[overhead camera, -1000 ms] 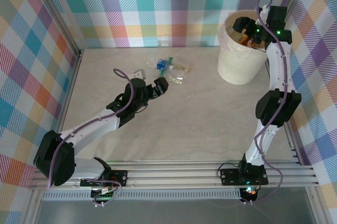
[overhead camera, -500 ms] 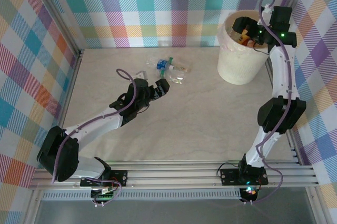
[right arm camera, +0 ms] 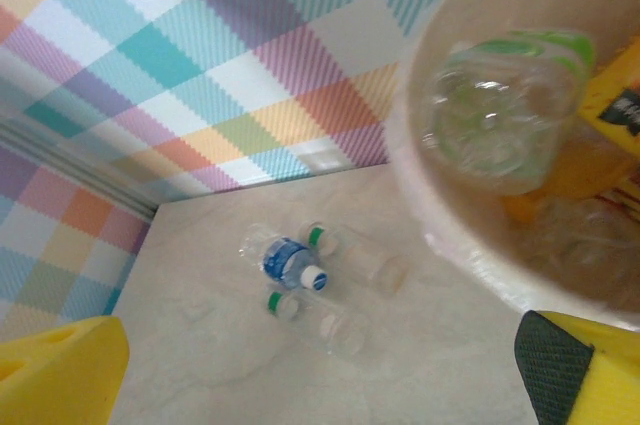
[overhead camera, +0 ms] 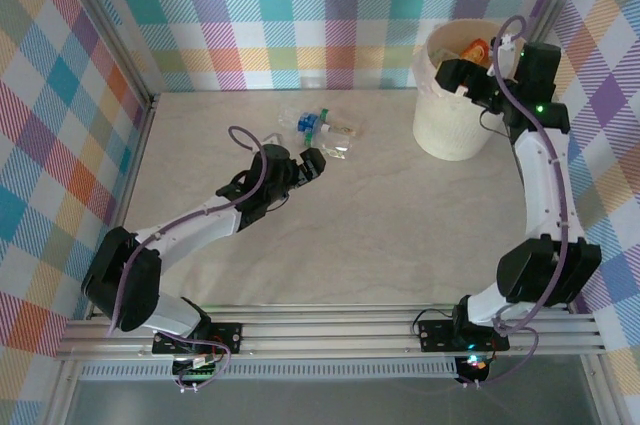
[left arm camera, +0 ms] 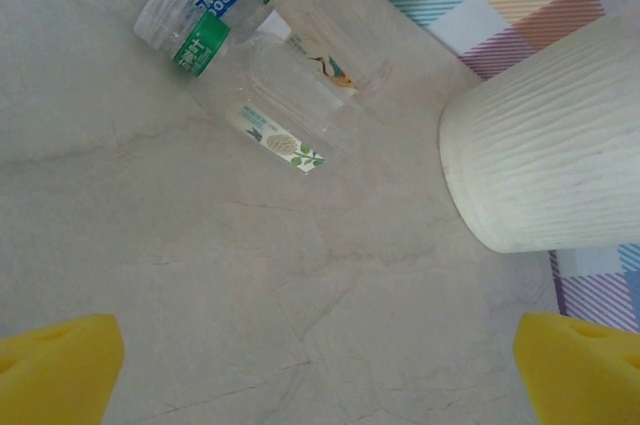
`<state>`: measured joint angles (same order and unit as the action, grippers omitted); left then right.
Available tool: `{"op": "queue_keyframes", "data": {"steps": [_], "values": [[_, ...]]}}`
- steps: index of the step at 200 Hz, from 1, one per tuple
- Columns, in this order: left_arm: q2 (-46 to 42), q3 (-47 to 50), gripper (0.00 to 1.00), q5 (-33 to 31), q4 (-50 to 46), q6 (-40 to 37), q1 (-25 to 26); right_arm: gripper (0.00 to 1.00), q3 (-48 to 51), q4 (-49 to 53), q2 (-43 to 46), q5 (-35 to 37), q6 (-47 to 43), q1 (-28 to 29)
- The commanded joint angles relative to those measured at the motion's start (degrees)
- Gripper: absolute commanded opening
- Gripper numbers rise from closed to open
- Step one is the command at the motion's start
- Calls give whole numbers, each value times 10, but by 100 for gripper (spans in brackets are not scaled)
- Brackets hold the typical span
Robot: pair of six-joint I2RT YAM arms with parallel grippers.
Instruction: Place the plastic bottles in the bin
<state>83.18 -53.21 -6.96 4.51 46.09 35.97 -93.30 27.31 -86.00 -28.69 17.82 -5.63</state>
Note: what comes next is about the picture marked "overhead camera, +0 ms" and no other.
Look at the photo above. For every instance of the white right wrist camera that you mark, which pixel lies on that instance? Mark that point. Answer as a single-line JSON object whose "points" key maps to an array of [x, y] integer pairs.
{"points": [[507, 57]]}

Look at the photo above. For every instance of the cream ribbed waste bin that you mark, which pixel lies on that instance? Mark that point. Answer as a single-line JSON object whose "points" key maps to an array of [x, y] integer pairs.
{"points": [[450, 130]]}

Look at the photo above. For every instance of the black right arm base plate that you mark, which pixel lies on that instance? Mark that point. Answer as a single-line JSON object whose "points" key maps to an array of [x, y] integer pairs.
{"points": [[435, 335]]}

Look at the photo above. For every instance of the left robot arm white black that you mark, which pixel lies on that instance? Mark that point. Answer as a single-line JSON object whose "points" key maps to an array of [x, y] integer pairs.
{"points": [[200, 222]]}

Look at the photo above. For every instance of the clear bottle green cap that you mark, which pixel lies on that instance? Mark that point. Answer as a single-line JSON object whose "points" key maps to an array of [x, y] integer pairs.
{"points": [[342, 125]]}

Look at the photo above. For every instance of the clear crushed bottle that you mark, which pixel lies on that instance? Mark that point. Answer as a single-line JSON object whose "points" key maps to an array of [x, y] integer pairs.
{"points": [[335, 149]]}

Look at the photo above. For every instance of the left controller board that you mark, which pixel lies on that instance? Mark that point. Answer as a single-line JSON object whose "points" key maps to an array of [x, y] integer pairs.
{"points": [[197, 372]]}

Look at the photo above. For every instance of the clear bottle blue label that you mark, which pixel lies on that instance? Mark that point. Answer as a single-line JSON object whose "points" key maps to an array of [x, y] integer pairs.
{"points": [[305, 122]]}

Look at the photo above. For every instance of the right controller board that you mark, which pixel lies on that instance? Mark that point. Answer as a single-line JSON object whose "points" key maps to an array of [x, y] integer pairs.
{"points": [[475, 365]]}

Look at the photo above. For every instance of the orange juice bottle fruit label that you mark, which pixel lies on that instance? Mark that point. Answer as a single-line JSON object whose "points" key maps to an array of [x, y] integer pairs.
{"points": [[475, 52]]}

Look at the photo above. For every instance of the controller board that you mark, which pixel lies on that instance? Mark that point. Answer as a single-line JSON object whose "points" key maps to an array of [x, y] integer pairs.
{"points": [[197, 372], [475, 365]]}

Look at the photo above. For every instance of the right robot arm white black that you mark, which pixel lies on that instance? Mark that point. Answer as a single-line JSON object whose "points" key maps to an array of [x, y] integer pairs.
{"points": [[542, 180]]}

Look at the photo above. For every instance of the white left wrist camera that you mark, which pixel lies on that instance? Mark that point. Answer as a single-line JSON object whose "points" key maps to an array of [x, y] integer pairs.
{"points": [[272, 137]]}

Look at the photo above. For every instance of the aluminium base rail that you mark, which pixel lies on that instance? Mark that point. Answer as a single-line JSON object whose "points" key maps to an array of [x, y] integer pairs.
{"points": [[325, 332]]}

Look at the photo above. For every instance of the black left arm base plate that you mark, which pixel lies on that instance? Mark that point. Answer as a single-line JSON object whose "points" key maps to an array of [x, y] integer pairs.
{"points": [[225, 335]]}

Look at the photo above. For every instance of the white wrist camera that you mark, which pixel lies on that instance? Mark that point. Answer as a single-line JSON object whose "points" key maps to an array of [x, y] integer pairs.
{"points": [[507, 57], [272, 137]]}

